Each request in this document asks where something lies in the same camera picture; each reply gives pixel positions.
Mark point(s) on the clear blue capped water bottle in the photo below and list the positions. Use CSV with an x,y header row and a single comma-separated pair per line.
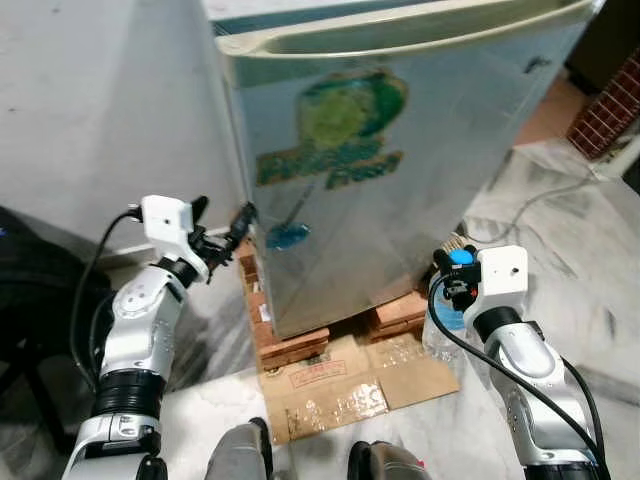
x,y
461,257

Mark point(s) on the tan ribbed cardboard tray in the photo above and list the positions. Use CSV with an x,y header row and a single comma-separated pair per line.
x,y
458,241

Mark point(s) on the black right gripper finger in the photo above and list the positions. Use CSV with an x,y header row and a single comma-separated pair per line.
x,y
442,266

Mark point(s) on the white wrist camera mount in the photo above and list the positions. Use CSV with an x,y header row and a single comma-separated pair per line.
x,y
165,220
503,280

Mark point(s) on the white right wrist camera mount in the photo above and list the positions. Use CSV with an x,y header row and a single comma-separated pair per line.
x,y
503,280

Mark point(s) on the brown cardboard with red print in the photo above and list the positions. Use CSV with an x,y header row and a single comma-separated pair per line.
x,y
320,390

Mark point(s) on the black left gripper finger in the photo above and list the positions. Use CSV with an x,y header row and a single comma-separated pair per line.
x,y
243,228
200,212

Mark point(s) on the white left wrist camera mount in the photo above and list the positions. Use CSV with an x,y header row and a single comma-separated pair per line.
x,y
165,220

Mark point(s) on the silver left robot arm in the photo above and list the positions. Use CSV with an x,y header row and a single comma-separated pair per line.
x,y
140,330

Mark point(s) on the silver left robot leg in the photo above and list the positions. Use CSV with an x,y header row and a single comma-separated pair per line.
x,y
238,455

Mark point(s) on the brown cardboard sheet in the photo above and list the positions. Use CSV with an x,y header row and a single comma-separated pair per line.
x,y
415,375

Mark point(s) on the red brick patterned pillar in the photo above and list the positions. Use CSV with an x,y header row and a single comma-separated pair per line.
x,y
605,110

